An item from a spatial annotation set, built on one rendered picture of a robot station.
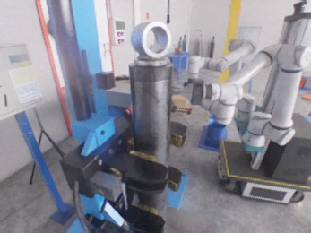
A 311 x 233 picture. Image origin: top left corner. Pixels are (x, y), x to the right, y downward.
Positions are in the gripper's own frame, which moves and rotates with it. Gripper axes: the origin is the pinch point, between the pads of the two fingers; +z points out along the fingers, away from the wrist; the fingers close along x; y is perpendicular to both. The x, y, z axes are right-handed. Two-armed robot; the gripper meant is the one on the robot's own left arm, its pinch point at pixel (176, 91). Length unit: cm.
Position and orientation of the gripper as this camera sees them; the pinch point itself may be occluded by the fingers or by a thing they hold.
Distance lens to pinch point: 84.5
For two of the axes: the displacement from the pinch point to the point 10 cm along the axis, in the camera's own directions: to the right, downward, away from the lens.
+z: -10.0, 0.0, 0.0
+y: 0.0, 4.6, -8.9
